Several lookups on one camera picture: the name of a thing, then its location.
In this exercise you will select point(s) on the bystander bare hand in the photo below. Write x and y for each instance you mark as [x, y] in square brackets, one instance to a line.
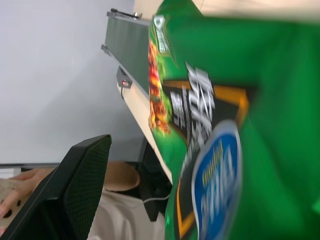
[23, 186]

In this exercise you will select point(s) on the black table frame leg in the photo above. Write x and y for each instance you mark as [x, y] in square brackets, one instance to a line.
[152, 175]

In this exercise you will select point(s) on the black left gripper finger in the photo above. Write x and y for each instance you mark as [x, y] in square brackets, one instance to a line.
[62, 190]

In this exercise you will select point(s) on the dark green conveyor belt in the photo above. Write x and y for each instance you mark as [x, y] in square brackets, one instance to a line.
[127, 45]

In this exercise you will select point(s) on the person in beige top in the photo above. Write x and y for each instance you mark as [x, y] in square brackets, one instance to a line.
[120, 215]

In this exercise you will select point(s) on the beige panel with black dots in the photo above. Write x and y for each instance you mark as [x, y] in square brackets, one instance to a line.
[6, 190]

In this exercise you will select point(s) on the black conveyor end roller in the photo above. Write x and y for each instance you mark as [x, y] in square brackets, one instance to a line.
[125, 13]

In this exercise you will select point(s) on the grey sensor box red light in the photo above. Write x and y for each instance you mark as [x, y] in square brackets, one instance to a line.
[125, 79]

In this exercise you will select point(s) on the green snack bag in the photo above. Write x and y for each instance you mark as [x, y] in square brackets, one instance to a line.
[250, 125]

